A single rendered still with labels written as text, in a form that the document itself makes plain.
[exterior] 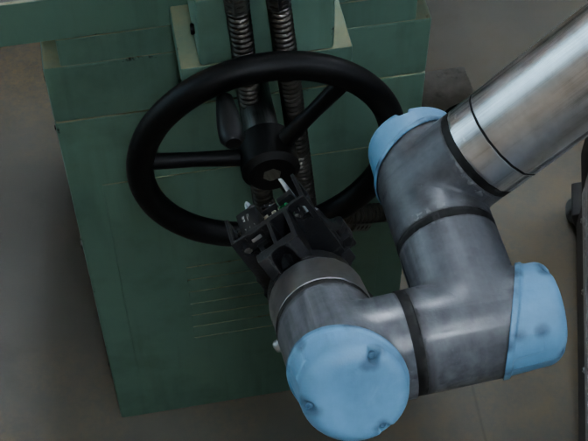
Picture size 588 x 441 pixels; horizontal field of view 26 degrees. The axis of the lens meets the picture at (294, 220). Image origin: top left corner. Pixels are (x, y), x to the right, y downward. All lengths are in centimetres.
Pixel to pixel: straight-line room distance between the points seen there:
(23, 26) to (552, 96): 67
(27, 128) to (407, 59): 111
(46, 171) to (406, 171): 150
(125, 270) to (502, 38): 114
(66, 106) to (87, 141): 7
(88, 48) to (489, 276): 66
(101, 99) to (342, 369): 71
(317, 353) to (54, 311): 139
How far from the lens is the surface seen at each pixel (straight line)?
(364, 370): 83
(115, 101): 147
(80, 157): 154
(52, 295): 222
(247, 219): 104
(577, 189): 228
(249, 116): 132
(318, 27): 130
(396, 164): 95
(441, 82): 165
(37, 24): 138
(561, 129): 90
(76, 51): 141
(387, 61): 150
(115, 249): 169
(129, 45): 141
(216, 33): 128
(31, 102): 250
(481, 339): 87
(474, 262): 89
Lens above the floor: 181
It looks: 53 degrees down
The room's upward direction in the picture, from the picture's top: straight up
